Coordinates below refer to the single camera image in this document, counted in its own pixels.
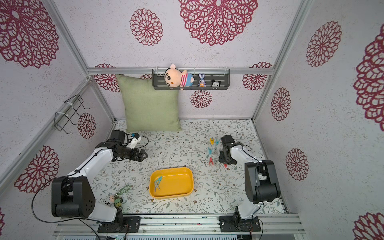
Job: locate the teal clothespin pair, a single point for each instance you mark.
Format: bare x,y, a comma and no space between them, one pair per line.
211,151

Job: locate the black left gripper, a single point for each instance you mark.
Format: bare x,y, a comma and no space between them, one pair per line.
135,156

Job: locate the plush keychain with green ring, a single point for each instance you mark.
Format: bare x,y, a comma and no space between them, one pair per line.
116,200

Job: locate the black white mouse figure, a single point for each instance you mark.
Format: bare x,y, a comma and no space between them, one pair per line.
215,84

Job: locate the small blue rabbit figure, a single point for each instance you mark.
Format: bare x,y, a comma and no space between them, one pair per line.
202,82

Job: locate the green cushion pillow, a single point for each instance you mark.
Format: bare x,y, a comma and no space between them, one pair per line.
148,109

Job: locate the dark wall shelf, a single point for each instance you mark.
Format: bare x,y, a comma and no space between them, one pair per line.
222,75

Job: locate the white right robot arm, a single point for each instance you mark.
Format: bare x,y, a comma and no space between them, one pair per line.
261,179

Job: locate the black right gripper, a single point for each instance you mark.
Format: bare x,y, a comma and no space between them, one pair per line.
225,158

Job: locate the black wire wall rack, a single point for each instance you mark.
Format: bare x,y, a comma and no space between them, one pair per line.
72,106

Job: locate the yellow plastic storage box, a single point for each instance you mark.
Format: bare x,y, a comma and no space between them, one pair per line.
176,182

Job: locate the grey clothespin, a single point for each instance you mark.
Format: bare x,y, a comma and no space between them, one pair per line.
157,187

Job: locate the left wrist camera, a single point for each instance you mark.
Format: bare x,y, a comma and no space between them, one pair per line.
117,136

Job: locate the cartoon boy plush doll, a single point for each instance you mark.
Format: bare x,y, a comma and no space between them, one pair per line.
177,79

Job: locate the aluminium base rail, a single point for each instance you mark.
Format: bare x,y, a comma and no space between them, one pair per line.
208,224

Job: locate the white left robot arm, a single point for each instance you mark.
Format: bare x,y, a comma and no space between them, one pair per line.
72,195

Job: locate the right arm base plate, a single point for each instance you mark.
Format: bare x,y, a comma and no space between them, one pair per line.
235,223

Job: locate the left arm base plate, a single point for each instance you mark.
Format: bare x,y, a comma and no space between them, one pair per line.
121,225

